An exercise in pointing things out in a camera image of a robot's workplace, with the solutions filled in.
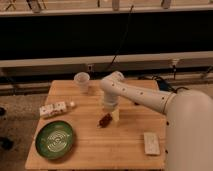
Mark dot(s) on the pale translucent gripper body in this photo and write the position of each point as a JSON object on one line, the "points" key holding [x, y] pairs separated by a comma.
{"points": [[115, 115]]}

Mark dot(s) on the red chili pepper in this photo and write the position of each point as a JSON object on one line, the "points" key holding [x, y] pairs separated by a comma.
{"points": [[105, 120]]}

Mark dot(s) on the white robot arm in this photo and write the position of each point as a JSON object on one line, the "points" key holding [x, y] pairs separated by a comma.
{"points": [[189, 133]]}

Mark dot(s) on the translucent white cup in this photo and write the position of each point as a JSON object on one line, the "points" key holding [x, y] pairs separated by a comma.
{"points": [[82, 79]]}

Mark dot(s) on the green ceramic plate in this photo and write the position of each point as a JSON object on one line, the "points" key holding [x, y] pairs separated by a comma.
{"points": [[54, 140]]}

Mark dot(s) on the white rectangular sponge block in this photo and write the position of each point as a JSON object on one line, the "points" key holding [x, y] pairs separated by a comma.
{"points": [[151, 143]]}

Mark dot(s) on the white patterned carton box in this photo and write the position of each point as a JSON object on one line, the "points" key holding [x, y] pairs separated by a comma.
{"points": [[52, 109]]}

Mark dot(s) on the white wall outlet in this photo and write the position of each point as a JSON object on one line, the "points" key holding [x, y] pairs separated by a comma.
{"points": [[90, 68]]}

